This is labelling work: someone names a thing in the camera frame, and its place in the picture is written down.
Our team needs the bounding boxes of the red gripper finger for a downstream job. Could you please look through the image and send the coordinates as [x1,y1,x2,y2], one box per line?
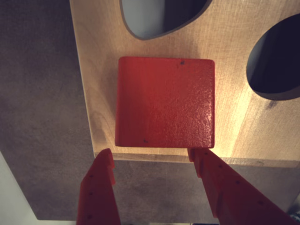
[76,148,121,225]
[187,147,298,225]

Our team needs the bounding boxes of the red wooden cube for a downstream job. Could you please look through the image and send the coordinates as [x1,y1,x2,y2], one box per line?
[114,56,216,149]

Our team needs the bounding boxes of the wooden shape sorter box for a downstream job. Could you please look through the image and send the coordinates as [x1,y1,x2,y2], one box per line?
[69,0,300,168]

